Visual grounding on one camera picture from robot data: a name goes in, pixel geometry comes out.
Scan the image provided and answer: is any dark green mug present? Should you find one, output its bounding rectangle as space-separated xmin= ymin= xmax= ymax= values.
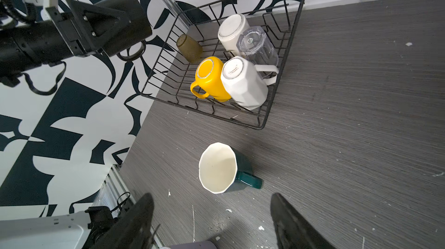
xmin=198 ymin=142 xmax=263 ymax=195

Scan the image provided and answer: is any white mug red inside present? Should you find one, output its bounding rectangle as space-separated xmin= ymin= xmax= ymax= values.
xmin=218 ymin=14 xmax=250 ymax=56

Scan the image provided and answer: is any lavender cup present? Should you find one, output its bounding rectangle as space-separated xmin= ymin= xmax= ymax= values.
xmin=161 ymin=240 xmax=217 ymax=249

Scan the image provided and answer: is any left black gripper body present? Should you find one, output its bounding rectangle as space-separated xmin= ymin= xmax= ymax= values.
xmin=45 ymin=7 xmax=87 ymax=57

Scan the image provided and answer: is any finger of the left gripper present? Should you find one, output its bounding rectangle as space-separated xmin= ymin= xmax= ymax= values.
xmin=67 ymin=0 xmax=130 ymax=54

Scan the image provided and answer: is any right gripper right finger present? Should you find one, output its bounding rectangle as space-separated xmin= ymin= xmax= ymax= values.
xmin=270 ymin=193 xmax=335 ymax=249

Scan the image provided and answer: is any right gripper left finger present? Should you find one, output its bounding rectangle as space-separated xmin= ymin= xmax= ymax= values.
xmin=92 ymin=193 xmax=154 ymax=249

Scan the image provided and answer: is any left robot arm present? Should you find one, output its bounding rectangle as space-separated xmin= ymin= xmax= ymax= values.
xmin=1 ymin=0 xmax=139 ymax=92

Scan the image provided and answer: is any black wire dish rack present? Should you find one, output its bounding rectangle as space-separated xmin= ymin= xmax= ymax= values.
xmin=141 ymin=0 xmax=305 ymax=130

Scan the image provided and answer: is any olive glass cup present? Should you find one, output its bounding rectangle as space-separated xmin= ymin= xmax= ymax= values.
xmin=176 ymin=34 xmax=203 ymax=64

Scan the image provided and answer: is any clear glass cup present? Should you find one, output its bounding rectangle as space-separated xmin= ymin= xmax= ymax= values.
xmin=236 ymin=26 xmax=279 ymax=67

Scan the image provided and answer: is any black mug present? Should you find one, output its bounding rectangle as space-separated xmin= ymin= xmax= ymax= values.
xmin=92 ymin=0 xmax=153 ymax=57

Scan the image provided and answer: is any cream white mug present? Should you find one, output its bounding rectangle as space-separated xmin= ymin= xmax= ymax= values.
xmin=220 ymin=56 xmax=279 ymax=111

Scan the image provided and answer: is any yellow mug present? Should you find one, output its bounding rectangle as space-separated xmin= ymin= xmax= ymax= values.
xmin=190 ymin=56 xmax=231 ymax=102

